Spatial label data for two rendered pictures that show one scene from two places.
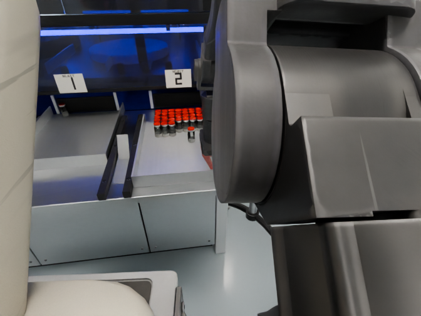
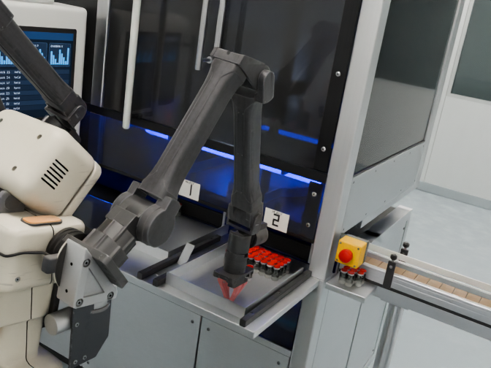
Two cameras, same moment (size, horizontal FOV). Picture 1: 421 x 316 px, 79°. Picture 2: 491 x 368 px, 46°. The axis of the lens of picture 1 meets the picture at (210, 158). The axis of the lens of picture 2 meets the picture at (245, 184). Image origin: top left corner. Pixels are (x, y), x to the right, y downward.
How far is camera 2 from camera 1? 1.08 m
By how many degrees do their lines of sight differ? 37
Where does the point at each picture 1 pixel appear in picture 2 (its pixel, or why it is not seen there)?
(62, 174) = (133, 253)
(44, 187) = not seen: hidden behind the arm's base
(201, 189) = (207, 309)
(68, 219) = (129, 323)
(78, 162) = (148, 250)
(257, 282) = not seen: outside the picture
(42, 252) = not seen: hidden behind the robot
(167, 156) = (212, 279)
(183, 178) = (201, 293)
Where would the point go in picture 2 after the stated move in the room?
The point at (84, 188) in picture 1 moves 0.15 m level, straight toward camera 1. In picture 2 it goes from (136, 267) to (121, 291)
